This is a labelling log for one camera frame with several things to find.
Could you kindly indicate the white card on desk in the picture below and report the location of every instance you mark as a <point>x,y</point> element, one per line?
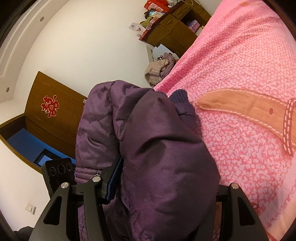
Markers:
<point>138,28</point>

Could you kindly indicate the purple puffer jacket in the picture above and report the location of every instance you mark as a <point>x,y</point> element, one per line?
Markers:
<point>169,179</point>

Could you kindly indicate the white wall switch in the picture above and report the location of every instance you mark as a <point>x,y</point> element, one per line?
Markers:
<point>30,208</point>

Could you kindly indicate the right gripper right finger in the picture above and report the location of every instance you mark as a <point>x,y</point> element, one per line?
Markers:
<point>233,215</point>

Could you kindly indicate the red box on desk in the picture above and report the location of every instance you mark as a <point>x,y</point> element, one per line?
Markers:
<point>158,5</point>

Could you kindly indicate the pink and blue bedspread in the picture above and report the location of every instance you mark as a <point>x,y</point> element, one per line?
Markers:
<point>240,77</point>

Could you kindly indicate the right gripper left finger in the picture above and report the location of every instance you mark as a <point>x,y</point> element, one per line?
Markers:
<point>59,220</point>

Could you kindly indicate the brown wooden door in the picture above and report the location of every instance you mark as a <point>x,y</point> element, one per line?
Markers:
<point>60,131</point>

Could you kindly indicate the red paper door decoration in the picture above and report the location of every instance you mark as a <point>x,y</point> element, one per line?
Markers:
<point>50,106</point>

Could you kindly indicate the brown wooden desk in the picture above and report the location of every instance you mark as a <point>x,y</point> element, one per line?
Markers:
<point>172,29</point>

